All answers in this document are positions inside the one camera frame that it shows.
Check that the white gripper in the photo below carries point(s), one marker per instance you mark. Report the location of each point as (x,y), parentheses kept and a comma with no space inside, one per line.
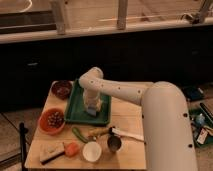
(92,100)

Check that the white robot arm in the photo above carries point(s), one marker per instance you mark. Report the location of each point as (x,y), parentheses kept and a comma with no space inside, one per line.
(166,124)

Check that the green plastic tray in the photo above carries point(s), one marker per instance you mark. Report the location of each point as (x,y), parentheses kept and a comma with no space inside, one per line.
(75,111)

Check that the dark red bowl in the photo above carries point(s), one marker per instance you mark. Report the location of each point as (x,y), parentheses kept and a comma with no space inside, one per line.
(62,89)

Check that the green cucumber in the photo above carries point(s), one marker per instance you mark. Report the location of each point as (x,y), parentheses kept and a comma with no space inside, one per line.
(78,134)

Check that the orange bowl with nuts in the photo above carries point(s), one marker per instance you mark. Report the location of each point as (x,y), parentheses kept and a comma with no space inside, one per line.
(51,121)

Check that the metal cup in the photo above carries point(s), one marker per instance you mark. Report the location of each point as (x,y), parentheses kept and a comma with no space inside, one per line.
(114,143)

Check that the orange carrot piece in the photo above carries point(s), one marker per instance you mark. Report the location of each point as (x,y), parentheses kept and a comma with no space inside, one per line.
(71,149)

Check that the green crate with items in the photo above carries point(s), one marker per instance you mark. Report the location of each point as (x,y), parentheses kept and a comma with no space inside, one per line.
(202,125)

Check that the knife with black handle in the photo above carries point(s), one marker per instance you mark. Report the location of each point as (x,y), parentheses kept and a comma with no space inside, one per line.
(126,134)

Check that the black stand post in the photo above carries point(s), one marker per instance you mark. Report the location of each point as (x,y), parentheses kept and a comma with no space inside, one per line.
(22,131)

